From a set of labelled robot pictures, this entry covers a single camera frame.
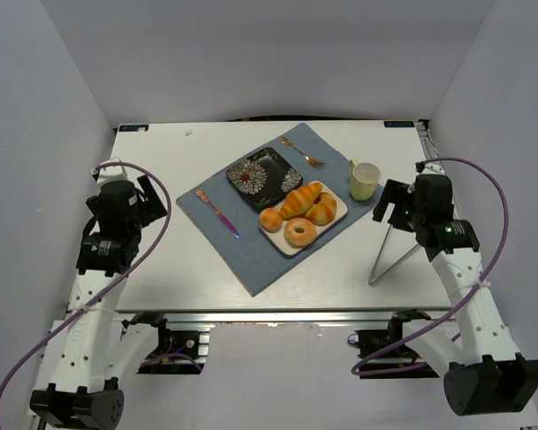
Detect metal tongs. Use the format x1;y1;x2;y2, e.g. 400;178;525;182
368;226;420;287

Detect ring doughnut bread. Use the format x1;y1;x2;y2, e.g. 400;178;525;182
284;218;317;247

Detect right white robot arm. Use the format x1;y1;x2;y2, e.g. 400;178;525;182
373;159;538;416

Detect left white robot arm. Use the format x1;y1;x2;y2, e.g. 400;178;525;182
30;158;172;429

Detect striped bread roll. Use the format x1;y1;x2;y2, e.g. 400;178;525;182
304;193;337;226

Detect striped croissant bread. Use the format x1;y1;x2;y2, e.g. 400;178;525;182
279;182;323;219

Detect pale green cup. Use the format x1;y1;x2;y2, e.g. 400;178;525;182
349;159;381;202

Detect left blue table label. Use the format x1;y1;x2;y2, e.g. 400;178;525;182
117;125;149;133

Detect blue table label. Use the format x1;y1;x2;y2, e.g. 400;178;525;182
383;120;415;128
117;125;149;133

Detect right blue table label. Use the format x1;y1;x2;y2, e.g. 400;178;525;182
383;120;415;128

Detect gold fork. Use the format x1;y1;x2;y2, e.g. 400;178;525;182
280;136;325;168

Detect black floral square plate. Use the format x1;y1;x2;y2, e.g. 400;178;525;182
225;147;303;212

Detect small round bun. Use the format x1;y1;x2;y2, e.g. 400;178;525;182
259;208;282;233

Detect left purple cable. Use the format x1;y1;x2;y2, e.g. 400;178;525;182
0;162;172;430

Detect rainbow knife with ornate handle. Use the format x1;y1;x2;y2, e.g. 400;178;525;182
195;188;240;239

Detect aluminium table frame rail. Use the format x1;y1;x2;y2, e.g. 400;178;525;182
114;308;454;326

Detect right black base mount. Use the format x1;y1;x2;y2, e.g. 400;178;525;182
347;309;438;380

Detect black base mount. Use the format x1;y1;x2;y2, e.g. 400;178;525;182
121;313;210;375
347;309;438;380

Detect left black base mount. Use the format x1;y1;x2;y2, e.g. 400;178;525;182
121;313;210;375

